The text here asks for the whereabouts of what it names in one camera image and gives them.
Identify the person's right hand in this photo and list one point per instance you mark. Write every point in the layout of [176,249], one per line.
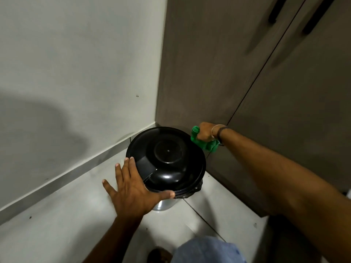
[207,131]

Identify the person's left thumb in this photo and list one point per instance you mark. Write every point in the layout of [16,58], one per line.
[165,195]

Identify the black wrist band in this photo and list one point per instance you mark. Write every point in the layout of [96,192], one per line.
[219,135]

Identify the brown cabinet door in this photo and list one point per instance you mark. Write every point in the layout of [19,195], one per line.
[214,65]
[301,106]

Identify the grey metal skirting strip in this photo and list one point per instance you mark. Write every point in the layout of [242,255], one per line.
[68,173]

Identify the person's left little finger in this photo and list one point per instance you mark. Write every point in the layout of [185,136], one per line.
[109,187]

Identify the steel waste bin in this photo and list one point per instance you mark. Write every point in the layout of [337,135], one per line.
[164,204]

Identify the person's right forearm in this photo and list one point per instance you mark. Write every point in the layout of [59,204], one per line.
[288,183]

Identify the blue shorts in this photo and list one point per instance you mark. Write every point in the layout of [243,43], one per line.
[208,250]

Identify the green roll of bags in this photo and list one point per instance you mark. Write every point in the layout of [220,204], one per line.
[205,145]

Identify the person's left middle finger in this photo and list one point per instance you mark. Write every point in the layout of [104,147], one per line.
[126,169]

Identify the person's right fingers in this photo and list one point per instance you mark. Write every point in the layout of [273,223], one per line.
[204,137]

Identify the person's foot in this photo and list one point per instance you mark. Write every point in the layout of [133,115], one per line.
[159,256]

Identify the person's left hand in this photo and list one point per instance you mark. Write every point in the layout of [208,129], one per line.
[131,197]

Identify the person's left forearm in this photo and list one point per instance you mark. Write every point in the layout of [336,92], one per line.
[115,241]

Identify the silver bangle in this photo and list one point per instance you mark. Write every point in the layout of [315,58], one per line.
[213,130]

